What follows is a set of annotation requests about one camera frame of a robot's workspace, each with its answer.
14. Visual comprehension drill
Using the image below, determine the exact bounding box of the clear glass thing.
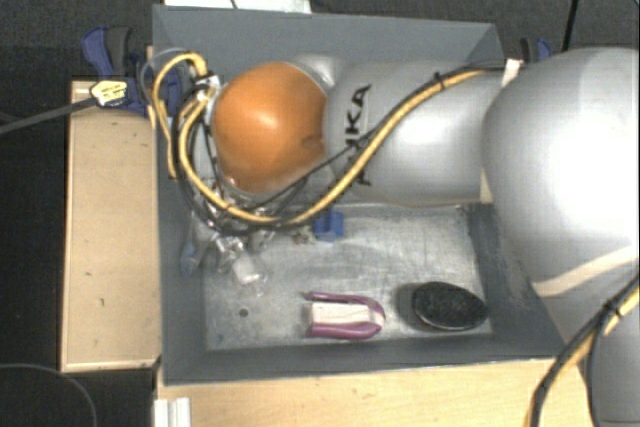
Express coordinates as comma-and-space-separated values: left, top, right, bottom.
231, 256, 266, 298

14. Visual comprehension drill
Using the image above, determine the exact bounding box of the blue plastic block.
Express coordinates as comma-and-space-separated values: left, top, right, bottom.
313, 209, 346, 244

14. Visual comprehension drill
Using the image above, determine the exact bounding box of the pale wood board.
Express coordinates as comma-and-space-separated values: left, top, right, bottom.
60, 79, 164, 373

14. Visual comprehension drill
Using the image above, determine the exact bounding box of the grey metal bin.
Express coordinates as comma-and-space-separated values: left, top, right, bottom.
150, 3, 567, 386

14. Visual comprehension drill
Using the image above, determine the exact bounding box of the purple and white clip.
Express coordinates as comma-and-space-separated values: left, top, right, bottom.
302, 290, 387, 341

